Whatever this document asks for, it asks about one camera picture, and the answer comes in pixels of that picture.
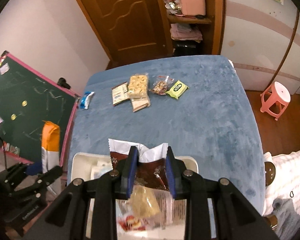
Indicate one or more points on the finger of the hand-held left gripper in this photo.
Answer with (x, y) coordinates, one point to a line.
(33, 168)
(50, 175)

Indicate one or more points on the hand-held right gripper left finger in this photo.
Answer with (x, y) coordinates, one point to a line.
(131, 172)

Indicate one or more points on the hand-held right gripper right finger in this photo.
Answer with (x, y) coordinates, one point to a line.
(170, 175)

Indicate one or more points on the maroon and white snack packet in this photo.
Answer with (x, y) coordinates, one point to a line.
(150, 170)

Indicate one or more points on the orange and white snack packet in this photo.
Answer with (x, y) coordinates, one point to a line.
(50, 142)

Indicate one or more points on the pale blue clear packet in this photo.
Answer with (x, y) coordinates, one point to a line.
(100, 171)

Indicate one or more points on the small puffed rice snack packet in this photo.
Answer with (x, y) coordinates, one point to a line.
(143, 202)

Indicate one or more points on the white plastic tray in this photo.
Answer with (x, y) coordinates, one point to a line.
(82, 165)

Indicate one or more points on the red and white snack packet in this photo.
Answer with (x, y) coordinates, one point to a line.
(131, 223)

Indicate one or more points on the clear sandwich cracker packet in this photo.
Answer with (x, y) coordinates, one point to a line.
(140, 104)

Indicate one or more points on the brown label snack packet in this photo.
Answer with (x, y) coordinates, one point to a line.
(120, 92)

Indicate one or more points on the small blue snack packet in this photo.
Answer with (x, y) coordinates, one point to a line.
(86, 100)

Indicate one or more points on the yellow-green snack packet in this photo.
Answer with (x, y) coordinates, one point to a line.
(177, 88)

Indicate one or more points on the long puffed rice snack packet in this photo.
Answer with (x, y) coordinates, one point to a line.
(138, 85)

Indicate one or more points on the clear mixed nuts packet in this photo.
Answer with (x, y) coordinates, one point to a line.
(160, 87)

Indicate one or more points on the yellow smiley magnet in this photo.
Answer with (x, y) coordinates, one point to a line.
(13, 116)
(23, 103)

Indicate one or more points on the blue plush blanket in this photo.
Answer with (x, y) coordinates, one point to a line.
(202, 117)

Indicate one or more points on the black easel knob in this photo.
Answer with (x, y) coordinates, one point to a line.
(63, 82)

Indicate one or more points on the pale sticker on chalkboard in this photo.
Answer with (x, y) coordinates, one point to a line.
(3, 68)

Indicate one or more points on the striped white bedding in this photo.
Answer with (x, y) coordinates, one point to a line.
(290, 170)

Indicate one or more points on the grey cloth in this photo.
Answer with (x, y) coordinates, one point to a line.
(285, 210)

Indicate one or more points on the black box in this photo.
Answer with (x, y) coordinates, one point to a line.
(185, 48)

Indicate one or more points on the pink plastic stool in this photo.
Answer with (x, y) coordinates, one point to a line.
(277, 92)

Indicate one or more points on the stack of pink cloths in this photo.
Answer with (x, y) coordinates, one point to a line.
(185, 32)

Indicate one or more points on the brown wooden door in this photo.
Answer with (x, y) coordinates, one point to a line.
(130, 17)

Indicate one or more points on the wooden shelf unit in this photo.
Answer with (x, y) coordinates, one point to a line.
(218, 17)

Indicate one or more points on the pile of shiny wrappers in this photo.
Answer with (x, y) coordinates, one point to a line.
(171, 5)

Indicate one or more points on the green chalkboard with pink frame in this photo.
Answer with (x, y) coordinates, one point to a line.
(27, 92)

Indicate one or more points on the dark round wooden post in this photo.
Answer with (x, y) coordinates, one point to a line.
(270, 173)

